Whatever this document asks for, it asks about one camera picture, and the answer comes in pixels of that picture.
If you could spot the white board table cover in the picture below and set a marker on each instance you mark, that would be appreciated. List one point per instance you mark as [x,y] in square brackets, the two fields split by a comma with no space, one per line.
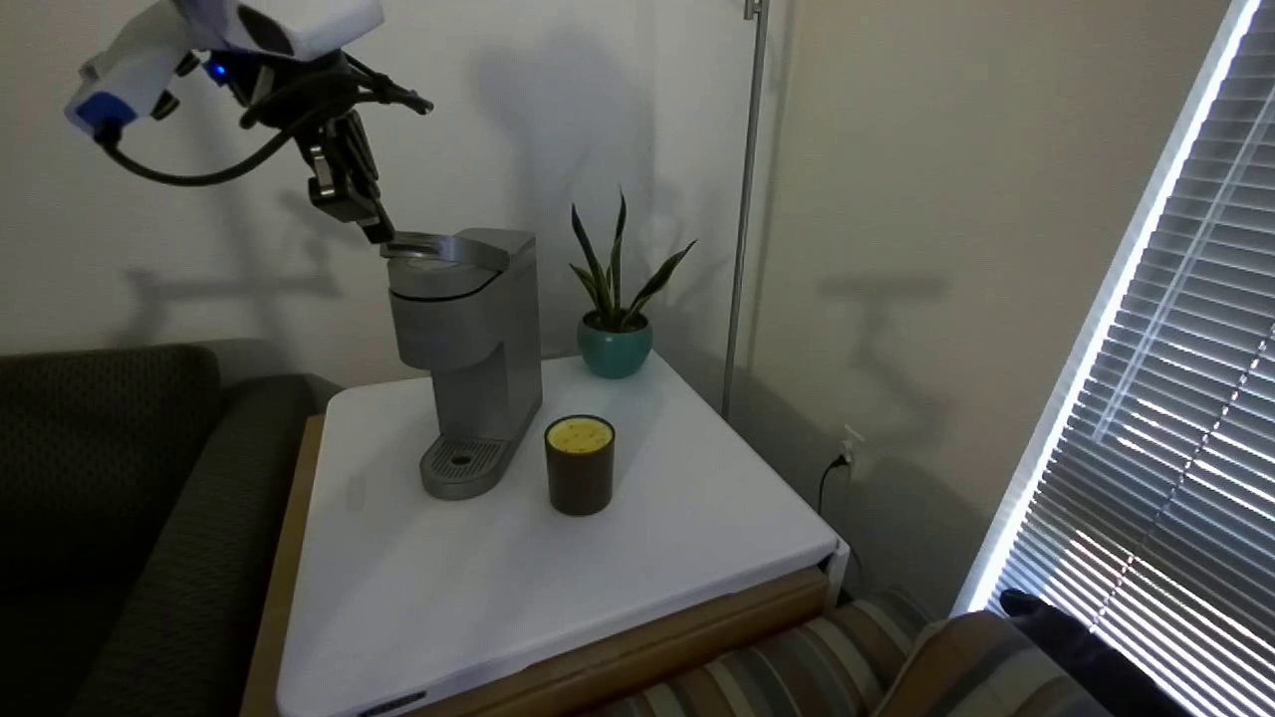
[405,601]

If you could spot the grey coffee maker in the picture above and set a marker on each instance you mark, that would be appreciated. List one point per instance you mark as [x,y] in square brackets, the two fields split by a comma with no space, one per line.
[467,317]

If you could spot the snake plant in teal pot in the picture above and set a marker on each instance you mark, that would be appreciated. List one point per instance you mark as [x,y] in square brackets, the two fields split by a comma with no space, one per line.
[615,333]

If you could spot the striped sofa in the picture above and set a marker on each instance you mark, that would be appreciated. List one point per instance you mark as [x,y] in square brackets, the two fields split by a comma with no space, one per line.
[871,659]

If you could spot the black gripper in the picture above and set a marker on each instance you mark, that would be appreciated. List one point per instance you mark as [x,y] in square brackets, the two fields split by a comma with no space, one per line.
[315,104]

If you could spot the dark grey sofa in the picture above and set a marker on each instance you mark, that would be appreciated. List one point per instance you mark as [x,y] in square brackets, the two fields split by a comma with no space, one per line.
[142,503]

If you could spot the thin metal pole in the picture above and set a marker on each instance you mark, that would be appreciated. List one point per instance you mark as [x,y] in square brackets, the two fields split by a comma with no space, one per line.
[754,13]

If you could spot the dark candle jar yellow wax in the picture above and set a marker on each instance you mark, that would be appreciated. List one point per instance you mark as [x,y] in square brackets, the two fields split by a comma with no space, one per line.
[580,463]

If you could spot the wooden side table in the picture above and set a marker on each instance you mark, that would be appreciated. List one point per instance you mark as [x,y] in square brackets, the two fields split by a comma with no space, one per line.
[558,682]

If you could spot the window blinds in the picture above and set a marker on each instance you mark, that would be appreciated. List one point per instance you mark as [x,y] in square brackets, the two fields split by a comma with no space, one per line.
[1154,503]

